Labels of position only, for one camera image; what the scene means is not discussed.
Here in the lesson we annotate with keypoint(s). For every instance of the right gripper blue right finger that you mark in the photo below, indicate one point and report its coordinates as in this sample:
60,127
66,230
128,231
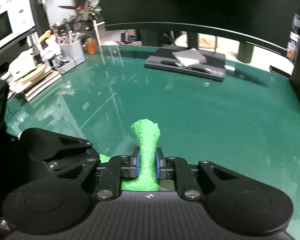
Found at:
160,163

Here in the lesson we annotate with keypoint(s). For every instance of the black curved monitor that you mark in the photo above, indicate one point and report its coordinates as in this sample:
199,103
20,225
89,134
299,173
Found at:
263,23

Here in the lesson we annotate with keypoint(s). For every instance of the black pen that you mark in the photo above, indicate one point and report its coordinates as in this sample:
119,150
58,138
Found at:
191,67

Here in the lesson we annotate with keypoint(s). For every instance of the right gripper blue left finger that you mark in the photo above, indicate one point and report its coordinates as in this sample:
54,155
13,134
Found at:
134,166

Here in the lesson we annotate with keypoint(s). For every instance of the grey desk organizer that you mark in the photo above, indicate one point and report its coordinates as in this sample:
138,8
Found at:
74,53

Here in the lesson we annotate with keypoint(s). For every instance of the potted plant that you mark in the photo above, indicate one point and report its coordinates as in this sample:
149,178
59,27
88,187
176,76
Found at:
86,14

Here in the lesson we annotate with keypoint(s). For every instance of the orange jar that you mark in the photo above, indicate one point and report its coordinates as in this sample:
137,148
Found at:
91,46

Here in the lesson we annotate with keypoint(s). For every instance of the grey notepad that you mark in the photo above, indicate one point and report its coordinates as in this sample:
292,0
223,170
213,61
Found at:
190,57

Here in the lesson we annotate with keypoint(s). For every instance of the stack of books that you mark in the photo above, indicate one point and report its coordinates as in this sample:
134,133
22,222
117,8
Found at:
31,85

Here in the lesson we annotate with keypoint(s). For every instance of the green cleaning cloth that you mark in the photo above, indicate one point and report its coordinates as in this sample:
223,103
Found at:
148,134

